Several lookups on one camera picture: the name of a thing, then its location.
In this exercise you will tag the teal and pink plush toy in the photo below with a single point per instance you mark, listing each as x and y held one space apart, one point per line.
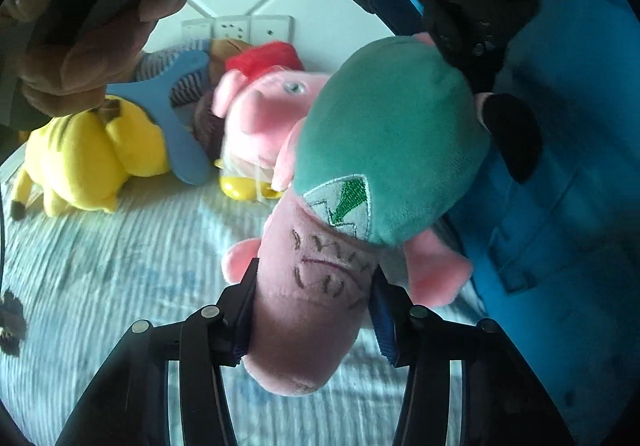
390 126

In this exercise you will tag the red plush toy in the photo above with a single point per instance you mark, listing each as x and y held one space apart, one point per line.
265 57

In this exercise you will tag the light blue tablecloth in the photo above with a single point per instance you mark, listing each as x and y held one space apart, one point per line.
125 276

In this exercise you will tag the dark fuzzy object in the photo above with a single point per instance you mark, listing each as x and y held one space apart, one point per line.
11 323

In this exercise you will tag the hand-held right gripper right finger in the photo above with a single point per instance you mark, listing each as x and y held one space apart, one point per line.
387 326

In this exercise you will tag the person's left hand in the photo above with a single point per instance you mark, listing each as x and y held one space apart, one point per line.
90 61

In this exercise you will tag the blue plastic crate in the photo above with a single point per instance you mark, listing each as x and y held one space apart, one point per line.
575 176

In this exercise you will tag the yellow tiger plush toy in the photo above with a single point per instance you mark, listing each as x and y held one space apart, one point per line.
85 161

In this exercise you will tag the pink pig plush toy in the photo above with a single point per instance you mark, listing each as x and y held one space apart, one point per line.
260 106

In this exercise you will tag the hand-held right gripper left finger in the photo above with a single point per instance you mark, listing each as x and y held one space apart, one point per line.
235 321

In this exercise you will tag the light blue plastic toy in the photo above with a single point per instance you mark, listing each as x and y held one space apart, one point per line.
185 156

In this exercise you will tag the striped brown plush doll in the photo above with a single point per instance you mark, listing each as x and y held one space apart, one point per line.
192 84

